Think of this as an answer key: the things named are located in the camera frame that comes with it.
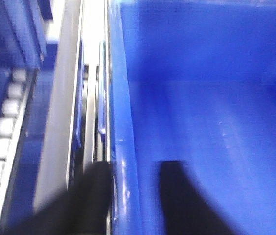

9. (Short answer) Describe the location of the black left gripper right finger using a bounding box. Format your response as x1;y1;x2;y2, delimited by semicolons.
158;161;244;235

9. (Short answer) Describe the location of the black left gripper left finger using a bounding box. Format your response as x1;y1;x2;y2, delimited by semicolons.
5;162;112;235

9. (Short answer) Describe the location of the large light blue bin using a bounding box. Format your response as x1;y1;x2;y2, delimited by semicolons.
108;0;276;235

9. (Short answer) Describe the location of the right white roller track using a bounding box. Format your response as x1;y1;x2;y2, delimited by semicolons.
0;68;38;234

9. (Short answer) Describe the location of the stainless steel shelf rail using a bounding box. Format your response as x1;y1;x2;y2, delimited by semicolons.
33;0;83;213

